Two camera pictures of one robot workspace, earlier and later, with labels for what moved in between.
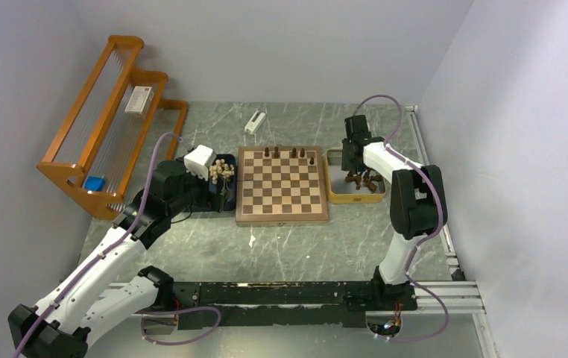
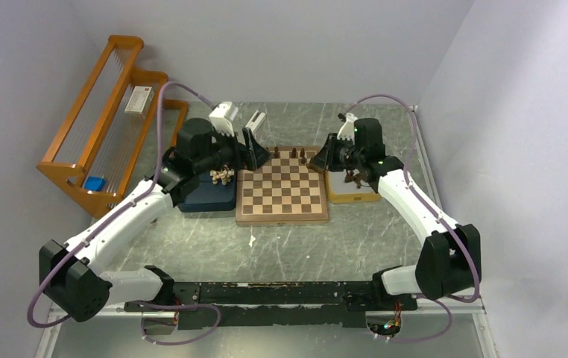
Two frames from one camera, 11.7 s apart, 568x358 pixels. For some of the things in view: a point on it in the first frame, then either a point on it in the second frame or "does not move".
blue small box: (95, 183) does not move
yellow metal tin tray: (341, 191) does not move
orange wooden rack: (118, 132) does not move
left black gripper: (207, 199) → (248, 156)
